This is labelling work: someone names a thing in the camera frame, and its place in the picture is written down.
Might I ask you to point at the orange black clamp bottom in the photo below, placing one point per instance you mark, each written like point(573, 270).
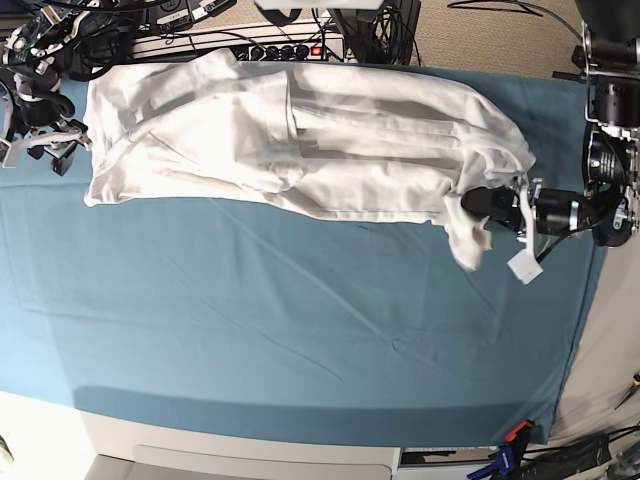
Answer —
point(524, 428)

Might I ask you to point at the blue clamp bottom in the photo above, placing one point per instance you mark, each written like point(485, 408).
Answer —
point(506, 462)

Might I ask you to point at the blue black clamp top right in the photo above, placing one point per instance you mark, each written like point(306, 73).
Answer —
point(583, 60)

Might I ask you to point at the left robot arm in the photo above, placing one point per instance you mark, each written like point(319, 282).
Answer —
point(608, 207)

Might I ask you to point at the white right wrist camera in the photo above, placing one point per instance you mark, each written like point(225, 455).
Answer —
point(10, 153)

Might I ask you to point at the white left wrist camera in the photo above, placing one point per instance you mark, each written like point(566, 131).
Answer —
point(525, 267)

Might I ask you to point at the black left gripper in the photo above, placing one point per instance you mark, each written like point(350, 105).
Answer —
point(536, 212)

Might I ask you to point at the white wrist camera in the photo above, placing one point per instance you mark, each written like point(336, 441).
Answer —
point(525, 267)
point(10, 153)

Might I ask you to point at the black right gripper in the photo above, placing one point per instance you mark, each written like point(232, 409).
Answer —
point(59, 140)

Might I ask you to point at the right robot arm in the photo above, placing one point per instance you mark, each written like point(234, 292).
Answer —
point(39, 119)

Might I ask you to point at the black power strip red switch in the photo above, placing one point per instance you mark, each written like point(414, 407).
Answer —
point(280, 52)

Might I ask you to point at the teal table cloth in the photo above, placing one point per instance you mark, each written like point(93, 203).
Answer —
point(246, 320)

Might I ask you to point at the white T-shirt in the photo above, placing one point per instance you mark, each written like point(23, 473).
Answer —
point(334, 143)

